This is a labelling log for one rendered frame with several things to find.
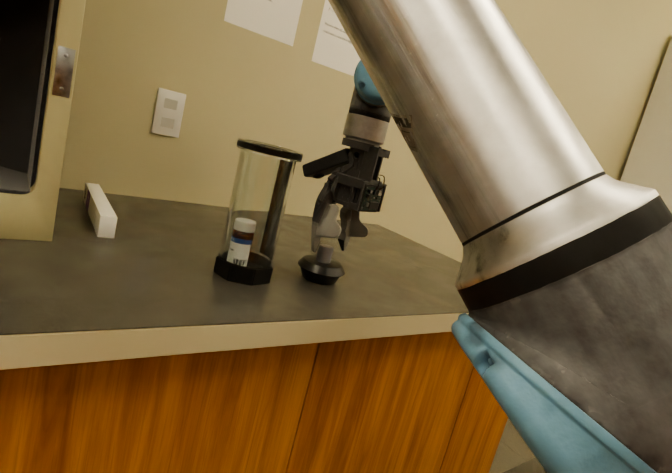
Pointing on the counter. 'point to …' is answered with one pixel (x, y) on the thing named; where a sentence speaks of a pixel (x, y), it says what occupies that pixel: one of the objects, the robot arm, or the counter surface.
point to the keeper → (63, 71)
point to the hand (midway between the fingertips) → (327, 244)
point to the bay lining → (25, 67)
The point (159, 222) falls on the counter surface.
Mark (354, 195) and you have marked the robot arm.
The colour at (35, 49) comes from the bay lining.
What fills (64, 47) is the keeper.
